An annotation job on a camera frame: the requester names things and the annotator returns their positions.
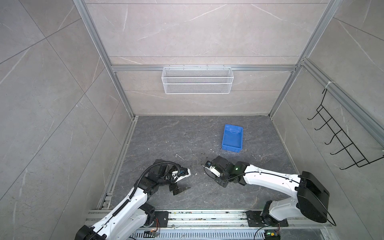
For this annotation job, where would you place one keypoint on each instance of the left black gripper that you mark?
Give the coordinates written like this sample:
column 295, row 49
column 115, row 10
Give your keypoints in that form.
column 175, row 187

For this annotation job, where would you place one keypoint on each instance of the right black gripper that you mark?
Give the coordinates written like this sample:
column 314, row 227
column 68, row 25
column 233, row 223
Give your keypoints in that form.
column 223, row 183

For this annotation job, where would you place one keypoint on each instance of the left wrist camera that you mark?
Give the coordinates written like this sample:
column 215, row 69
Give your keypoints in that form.
column 180, row 175

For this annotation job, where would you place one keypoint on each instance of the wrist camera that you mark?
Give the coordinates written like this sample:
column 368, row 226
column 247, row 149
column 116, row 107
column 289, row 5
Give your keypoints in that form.
column 180, row 175
column 212, row 169

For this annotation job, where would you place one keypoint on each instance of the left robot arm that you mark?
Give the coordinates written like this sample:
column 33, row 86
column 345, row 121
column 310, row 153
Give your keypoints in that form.
column 133, row 211

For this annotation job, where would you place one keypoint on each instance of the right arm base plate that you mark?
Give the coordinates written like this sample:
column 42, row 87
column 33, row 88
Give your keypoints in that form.
column 255, row 219

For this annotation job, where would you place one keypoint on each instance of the aluminium mounting rail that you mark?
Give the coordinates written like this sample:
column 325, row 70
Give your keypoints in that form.
column 212, row 219

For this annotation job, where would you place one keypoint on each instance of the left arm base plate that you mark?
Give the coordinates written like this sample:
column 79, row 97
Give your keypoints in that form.
column 159, row 219

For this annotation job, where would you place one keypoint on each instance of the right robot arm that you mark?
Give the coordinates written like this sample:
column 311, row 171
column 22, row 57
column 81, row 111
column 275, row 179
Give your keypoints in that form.
column 307, row 197

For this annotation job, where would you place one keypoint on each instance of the blue plastic bin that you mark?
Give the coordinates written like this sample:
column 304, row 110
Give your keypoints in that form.
column 232, row 138

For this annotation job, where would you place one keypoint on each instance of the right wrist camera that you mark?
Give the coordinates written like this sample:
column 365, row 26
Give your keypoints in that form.
column 212, row 169

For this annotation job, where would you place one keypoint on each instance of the white wire mesh basket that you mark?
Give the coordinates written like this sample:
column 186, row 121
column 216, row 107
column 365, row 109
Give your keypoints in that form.
column 197, row 80

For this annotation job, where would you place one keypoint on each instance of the black wire hook rack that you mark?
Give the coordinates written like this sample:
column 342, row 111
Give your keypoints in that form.
column 348, row 146

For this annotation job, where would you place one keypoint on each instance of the perforated cable tray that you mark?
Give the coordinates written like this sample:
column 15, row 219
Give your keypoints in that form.
column 287, row 234

